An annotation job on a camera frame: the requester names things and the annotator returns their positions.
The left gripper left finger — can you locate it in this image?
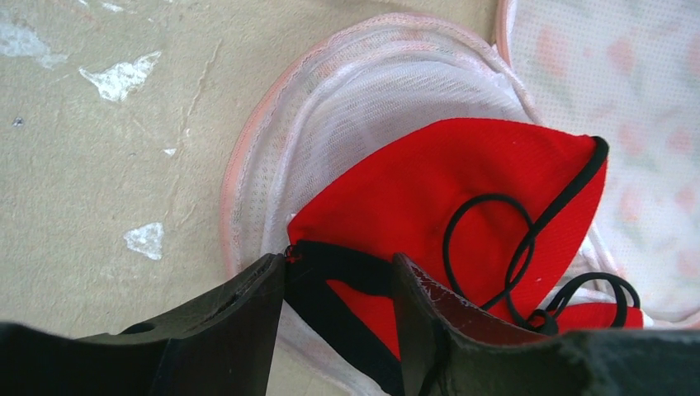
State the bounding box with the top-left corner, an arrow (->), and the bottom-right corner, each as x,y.
1,254 -> 285,395

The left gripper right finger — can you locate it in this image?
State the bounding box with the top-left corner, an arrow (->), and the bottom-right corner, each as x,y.
392,254 -> 699,395

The red bra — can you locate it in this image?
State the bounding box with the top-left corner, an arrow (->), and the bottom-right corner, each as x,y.
285,118 -> 644,395

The floral mesh laundry bag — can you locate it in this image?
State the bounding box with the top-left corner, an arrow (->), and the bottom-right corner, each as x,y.
220,0 -> 700,396

